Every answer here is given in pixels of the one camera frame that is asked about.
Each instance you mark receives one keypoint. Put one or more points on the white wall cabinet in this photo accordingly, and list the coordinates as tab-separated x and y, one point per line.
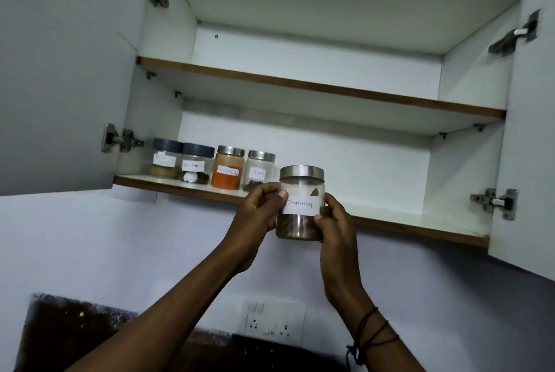
329	7

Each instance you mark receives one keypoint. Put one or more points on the person's left thumb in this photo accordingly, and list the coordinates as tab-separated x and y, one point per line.
274	204

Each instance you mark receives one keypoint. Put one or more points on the white cabinet shelf board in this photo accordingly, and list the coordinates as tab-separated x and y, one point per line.
329	96

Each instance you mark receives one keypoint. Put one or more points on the steel-lid jar with orange powder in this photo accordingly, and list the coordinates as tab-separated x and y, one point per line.
227	170

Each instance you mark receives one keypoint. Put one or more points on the person's right thumb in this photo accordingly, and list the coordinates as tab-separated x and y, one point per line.
321	221

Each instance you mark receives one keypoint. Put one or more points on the person's right forearm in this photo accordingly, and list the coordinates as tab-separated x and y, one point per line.
381	341

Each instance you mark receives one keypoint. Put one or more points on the person's left hand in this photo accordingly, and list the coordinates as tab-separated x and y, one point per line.
249	228

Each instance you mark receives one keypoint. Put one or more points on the dark speckled stone slab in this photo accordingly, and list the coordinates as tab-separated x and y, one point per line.
65	332

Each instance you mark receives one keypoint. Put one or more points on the dark-lid jar with tan powder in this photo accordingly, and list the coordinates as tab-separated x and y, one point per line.
164	161

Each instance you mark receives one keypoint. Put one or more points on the labelled glass jar brown spice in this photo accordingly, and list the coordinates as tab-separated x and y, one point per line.
302	194

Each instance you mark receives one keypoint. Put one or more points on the dark thread wristband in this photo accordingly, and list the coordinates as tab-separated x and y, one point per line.
373	332

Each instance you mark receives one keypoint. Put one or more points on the dark-lid jar with white pieces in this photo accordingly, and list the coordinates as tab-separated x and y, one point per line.
197	163

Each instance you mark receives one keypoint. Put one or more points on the person's left forearm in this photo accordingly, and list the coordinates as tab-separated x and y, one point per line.
164	319

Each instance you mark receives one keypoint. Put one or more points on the person's right hand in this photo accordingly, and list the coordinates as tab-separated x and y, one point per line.
340	254

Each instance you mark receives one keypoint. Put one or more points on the white cabinet door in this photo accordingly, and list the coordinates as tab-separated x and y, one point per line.
527	146
60	72

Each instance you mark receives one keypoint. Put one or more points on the white switch and socket plate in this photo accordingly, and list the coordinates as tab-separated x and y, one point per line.
273	317

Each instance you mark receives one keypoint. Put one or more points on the steel-lid jar nearly empty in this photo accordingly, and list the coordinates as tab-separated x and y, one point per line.
259	168

